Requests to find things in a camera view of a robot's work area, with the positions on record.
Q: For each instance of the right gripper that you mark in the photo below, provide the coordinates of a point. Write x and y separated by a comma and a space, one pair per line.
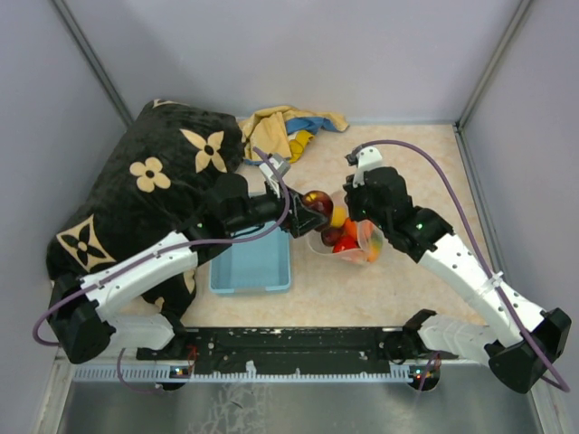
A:
351, 193

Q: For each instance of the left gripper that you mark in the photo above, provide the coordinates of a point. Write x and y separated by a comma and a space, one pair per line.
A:
303, 220

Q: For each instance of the dark red apple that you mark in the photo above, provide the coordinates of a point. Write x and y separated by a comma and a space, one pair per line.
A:
318, 201

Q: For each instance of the small dark red fruit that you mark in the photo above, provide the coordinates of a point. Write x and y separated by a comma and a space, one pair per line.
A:
331, 236

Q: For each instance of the yellow peach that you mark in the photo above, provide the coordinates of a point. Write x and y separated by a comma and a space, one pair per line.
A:
339, 216

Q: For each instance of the clear zip top bag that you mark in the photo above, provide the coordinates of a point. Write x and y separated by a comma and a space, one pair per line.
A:
359, 243

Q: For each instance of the small orange mango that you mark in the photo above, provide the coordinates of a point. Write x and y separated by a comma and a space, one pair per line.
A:
374, 246

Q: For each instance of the red pear shaped fruit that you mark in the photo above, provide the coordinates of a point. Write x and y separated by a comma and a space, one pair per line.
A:
344, 243

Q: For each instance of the orange tangerine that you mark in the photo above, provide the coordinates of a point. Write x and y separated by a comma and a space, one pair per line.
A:
350, 228

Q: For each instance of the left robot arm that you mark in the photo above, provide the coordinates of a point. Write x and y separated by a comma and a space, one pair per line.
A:
85, 312

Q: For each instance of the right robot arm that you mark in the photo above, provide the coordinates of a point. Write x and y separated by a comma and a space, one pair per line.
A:
518, 339

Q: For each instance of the light blue plastic basket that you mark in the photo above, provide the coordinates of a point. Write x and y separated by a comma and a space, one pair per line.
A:
259, 266

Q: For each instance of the yellow blue crumpled cloth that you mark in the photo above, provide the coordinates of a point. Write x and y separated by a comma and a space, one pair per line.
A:
286, 130

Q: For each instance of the black floral pillow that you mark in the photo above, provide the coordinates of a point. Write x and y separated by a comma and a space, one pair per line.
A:
152, 182

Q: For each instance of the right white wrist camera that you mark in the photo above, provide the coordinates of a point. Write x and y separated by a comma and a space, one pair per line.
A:
364, 159

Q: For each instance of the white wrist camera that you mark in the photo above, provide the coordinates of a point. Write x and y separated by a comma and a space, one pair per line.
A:
364, 159
273, 171

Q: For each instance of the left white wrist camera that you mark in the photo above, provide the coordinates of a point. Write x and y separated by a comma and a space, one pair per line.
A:
273, 171

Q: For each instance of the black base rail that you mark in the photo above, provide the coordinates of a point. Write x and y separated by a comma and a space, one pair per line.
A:
300, 354

